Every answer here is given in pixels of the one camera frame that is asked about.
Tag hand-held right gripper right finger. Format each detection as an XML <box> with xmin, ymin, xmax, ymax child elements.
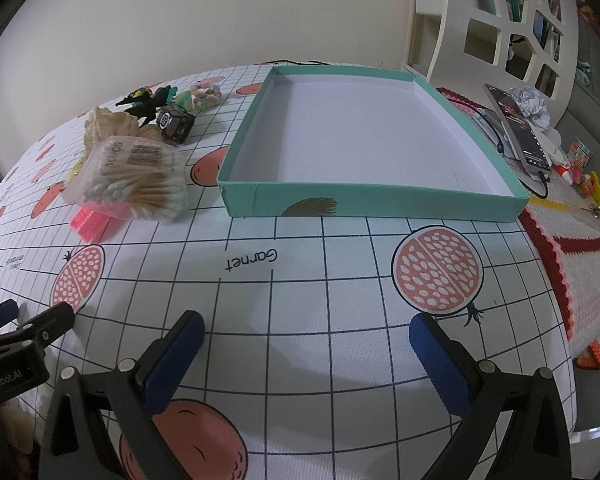
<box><xmin>409</xmin><ymin>312</ymin><xmax>578</xmax><ymax>480</ymax></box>

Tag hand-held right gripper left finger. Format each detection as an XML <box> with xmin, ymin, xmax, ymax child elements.
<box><xmin>37</xmin><ymin>310</ymin><xmax>206</xmax><ymax>480</ymax></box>

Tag pink spring toy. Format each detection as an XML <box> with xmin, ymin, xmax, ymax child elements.
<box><xmin>71</xmin><ymin>207</ymin><xmax>112</xmax><ymax>242</ymax></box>

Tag black toy car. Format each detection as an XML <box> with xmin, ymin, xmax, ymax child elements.
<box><xmin>156</xmin><ymin>102</ymin><xmax>197</xmax><ymax>145</ymax></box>

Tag green-rimmed white tray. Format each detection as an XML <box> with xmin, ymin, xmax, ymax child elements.
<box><xmin>217</xmin><ymin>64</ymin><xmax>531</xmax><ymax>224</ymax></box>

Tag black figure toy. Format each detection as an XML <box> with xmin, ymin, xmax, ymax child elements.
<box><xmin>116</xmin><ymin>86</ymin><xmax>168</xmax><ymax>120</ymax></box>

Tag pastel bead bracelets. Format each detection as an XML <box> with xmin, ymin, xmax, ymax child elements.
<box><xmin>175</xmin><ymin>76</ymin><xmax>226</xmax><ymax>111</ymax></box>

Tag person's left forearm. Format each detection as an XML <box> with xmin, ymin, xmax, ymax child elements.
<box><xmin>0</xmin><ymin>395</ymin><xmax>46</xmax><ymax>480</ymax></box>

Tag fruit print tablecloth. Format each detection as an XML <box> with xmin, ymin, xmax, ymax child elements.
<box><xmin>0</xmin><ymin>62</ymin><xmax>578</xmax><ymax>480</ymax></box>

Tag red white crocheted mat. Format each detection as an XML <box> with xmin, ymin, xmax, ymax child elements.
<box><xmin>435</xmin><ymin>86</ymin><xmax>600</xmax><ymax>371</ymax></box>

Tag yellow pink small toy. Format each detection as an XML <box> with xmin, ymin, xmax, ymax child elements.
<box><xmin>572</xmin><ymin>170</ymin><xmax>600</xmax><ymax>218</ymax></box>

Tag smartphone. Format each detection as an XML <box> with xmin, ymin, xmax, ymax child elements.
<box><xmin>482</xmin><ymin>82</ymin><xmax>551</xmax><ymax>173</ymax></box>

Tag puzzle cube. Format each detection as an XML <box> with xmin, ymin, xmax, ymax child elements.
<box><xmin>567</xmin><ymin>139</ymin><xmax>593</xmax><ymax>168</ymax></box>

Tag crumpled white paper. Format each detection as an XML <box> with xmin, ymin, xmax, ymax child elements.
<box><xmin>510</xmin><ymin>86</ymin><xmax>551</xmax><ymax>131</ymax></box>

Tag white shelf rack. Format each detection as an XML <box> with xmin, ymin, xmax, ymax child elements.
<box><xmin>401</xmin><ymin>0</ymin><xmax>581</xmax><ymax>111</ymax></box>

